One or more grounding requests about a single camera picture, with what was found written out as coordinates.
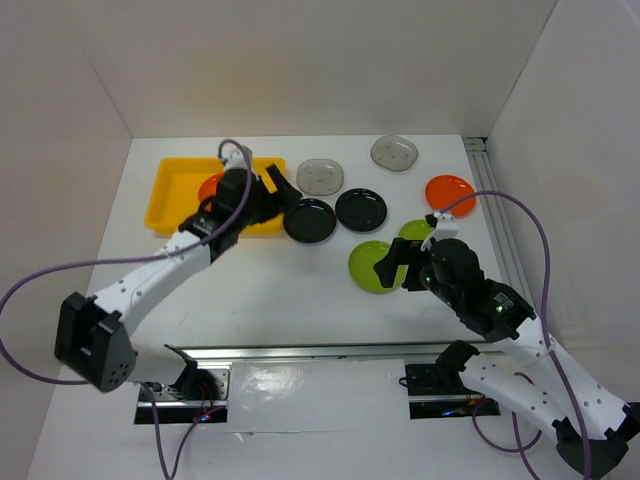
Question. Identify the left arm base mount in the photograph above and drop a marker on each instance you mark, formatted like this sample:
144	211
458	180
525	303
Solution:
207	401

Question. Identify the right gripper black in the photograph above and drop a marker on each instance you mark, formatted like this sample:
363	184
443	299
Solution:
402	251

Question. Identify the aluminium rail right side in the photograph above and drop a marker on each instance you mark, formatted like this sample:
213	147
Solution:
501	260

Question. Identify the grey translucent plate left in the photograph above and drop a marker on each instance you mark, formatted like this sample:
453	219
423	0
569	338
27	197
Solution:
320	177

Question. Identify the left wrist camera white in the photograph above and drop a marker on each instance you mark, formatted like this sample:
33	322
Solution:
235	160

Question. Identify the aluminium rail front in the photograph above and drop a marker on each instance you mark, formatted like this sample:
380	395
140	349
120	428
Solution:
319	352

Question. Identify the grey translucent plate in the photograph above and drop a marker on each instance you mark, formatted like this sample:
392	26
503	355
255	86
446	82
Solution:
320	177
394	153

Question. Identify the green plate front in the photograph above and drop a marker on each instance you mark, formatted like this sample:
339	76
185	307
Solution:
361	263

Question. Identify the yellow plastic bin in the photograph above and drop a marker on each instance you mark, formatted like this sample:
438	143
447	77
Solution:
175	194

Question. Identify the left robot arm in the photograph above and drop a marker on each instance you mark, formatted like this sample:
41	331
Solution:
94	333

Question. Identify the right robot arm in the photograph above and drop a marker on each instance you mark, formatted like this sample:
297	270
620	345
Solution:
590	426

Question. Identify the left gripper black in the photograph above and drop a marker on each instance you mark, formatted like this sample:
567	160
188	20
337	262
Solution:
286	196

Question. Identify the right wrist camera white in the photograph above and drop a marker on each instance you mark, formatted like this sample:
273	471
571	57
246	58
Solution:
443	225

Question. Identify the black plate right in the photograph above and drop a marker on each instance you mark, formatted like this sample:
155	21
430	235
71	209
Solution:
361	210

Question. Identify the black plate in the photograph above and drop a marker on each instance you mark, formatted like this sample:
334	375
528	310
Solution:
361	210
311	221

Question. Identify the grey translucent plate right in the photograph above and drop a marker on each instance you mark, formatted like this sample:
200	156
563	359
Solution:
394	153

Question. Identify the black plate left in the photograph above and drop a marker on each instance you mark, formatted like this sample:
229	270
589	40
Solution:
311	221

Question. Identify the green plate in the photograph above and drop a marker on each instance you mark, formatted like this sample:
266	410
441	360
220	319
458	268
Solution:
361	263
415	230

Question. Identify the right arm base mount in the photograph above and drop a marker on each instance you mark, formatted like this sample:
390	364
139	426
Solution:
435	392

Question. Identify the aluminium rail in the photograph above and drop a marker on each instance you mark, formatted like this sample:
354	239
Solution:
319	352
501	260

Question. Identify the orange plate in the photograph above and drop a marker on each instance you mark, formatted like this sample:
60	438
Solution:
208	187
443	190

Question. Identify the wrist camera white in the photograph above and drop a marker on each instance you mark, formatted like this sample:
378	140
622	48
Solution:
443	225
235	160

